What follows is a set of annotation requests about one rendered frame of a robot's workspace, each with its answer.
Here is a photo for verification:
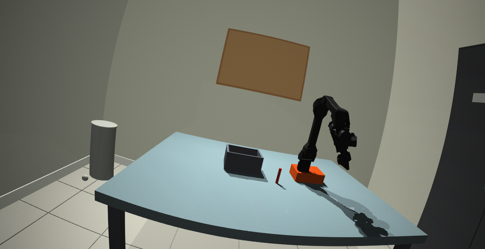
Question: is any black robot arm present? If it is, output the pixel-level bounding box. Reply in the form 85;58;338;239
297;95;357;173

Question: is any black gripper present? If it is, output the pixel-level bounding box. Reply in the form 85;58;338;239
333;140;351;170

